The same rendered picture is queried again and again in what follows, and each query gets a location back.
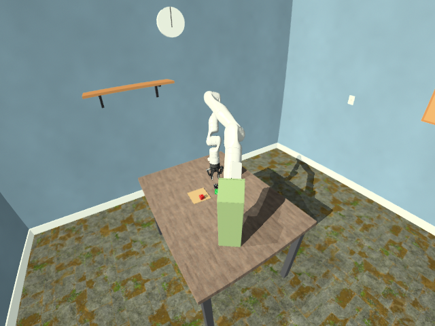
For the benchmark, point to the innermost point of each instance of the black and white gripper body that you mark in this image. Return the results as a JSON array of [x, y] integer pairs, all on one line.
[[214, 166]]

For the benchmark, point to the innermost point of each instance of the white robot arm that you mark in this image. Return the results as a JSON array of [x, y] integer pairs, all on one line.
[[233, 149]]

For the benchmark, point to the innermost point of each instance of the tan flat mat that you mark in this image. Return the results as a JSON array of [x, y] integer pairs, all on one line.
[[194, 196]]

